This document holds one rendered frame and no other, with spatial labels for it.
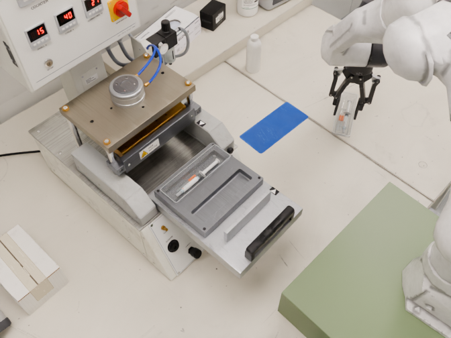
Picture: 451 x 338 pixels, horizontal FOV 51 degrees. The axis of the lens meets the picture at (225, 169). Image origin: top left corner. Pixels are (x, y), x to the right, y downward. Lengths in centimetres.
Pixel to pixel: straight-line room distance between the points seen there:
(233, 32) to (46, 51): 88
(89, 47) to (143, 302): 64
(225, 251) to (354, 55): 56
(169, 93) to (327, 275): 57
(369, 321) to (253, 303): 29
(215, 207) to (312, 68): 84
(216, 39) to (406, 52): 108
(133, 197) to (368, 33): 62
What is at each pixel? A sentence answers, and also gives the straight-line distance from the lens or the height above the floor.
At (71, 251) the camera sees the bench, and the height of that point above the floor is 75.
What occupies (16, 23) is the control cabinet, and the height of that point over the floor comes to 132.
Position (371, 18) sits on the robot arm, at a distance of 104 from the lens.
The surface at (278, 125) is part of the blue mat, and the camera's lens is 156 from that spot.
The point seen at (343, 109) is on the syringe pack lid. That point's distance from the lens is 156.
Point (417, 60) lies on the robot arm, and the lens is 82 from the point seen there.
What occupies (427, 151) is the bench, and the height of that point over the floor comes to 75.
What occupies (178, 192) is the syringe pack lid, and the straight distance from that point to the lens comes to 109.
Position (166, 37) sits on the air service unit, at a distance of 135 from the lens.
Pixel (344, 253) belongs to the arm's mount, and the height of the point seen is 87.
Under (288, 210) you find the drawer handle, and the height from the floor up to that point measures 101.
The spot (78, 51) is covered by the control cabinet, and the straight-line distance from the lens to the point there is 119.
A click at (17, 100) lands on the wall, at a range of 174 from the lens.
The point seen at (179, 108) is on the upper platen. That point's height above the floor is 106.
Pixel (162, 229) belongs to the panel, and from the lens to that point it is 117.
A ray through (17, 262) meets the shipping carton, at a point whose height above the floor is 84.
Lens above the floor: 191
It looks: 53 degrees down
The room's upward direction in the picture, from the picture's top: straight up
